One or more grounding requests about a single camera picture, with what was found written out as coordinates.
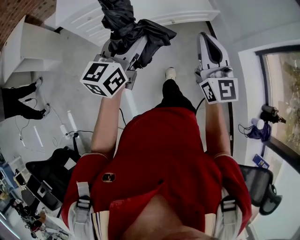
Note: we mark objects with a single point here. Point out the black flask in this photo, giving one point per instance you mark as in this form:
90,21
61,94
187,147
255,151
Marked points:
270,112

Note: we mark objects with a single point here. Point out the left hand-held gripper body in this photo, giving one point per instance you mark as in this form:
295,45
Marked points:
103,78

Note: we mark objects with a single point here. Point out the white stepped shelf unit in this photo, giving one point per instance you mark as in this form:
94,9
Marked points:
30,49

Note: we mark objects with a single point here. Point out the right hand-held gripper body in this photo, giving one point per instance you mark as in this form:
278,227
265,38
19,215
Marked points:
222,90

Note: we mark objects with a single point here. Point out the black stand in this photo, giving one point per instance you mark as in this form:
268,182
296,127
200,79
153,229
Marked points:
75,141

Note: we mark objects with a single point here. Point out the white tube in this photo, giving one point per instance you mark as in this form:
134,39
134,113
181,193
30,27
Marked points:
38,136
72,120

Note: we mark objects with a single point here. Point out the blue flat box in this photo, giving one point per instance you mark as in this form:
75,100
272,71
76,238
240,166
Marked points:
260,161

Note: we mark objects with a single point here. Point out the person's right forearm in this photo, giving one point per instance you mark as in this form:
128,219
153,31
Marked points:
216,131

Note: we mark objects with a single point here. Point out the person's red shirt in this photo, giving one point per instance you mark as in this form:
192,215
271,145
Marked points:
161,152

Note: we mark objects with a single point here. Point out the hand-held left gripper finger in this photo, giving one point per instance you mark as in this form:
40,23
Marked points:
140,45
106,48

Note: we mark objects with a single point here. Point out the person's left forearm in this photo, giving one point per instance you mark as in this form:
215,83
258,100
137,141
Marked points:
106,126

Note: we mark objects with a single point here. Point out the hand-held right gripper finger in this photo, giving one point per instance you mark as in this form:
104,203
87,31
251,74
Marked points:
203,54
224,57

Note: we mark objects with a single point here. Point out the black mesh office chair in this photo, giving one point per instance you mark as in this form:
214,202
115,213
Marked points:
259,187

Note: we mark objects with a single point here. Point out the person's white shoe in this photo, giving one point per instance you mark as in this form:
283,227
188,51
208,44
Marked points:
170,73

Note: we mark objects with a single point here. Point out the black umbrella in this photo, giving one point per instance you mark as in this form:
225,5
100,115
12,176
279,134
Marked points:
122,21

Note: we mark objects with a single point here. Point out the white round cap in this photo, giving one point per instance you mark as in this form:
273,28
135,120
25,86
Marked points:
257,123

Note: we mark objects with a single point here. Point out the white power strip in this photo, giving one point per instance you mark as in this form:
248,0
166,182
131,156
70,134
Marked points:
63,130

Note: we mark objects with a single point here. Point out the black framed window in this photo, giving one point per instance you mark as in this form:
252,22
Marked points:
283,98

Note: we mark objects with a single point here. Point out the cluttered desk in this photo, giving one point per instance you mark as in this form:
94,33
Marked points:
21,211

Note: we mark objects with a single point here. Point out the person's black trouser leg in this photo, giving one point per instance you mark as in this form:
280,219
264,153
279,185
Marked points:
174,96

